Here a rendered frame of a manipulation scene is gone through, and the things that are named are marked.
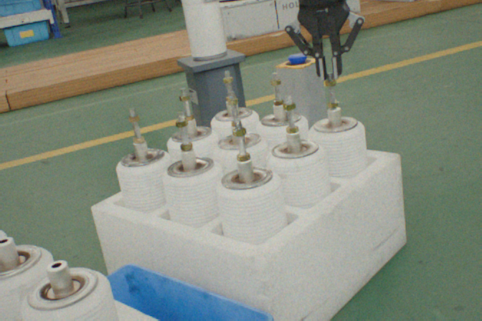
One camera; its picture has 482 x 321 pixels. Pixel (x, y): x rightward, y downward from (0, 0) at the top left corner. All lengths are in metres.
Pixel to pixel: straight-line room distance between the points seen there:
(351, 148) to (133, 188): 0.37
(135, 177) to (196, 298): 0.23
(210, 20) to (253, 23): 1.67
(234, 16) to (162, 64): 0.47
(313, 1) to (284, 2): 2.27
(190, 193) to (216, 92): 0.63
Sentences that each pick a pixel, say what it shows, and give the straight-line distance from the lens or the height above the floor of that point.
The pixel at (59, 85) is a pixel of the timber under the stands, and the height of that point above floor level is 0.06.
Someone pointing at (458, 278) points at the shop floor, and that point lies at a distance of 1.05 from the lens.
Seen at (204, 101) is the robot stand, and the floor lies 0.20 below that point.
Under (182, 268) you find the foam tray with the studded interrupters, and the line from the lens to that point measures 0.92.
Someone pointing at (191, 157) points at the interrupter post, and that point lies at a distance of 0.91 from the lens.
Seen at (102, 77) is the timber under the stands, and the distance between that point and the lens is 2.89.
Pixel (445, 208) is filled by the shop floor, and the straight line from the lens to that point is 1.27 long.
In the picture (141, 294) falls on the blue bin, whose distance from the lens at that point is 0.98.
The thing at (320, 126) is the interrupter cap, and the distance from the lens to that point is 1.01.
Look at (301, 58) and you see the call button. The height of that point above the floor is 0.33.
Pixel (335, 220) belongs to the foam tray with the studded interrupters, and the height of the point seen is 0.15.
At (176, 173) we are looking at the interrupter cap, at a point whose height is 0.25.
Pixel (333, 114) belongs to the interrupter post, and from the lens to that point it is 1.00.
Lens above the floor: 0.58
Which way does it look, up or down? 19 degrees down
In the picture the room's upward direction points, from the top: 9 degrees counter-clockwise
